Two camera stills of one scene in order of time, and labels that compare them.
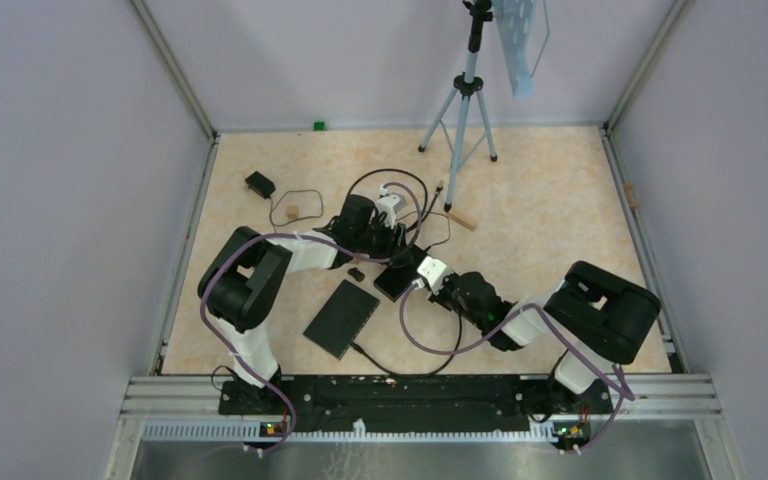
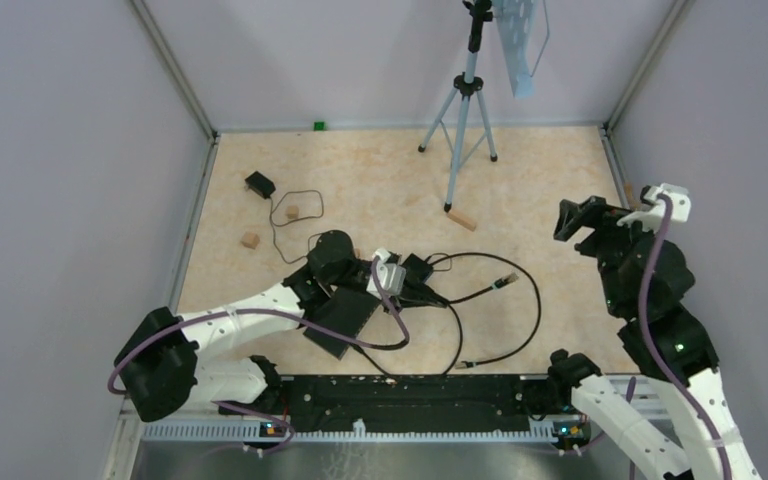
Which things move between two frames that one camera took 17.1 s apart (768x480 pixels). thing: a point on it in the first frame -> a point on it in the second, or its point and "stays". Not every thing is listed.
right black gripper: x=439 y=297 -> x=591 y=212
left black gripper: x=392 y=249 -> x=413 y=295
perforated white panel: x=514 y=20 stays
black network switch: x=341 y=318 stays
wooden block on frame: x=630 y=196 stays
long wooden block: x=462 y=219 stays
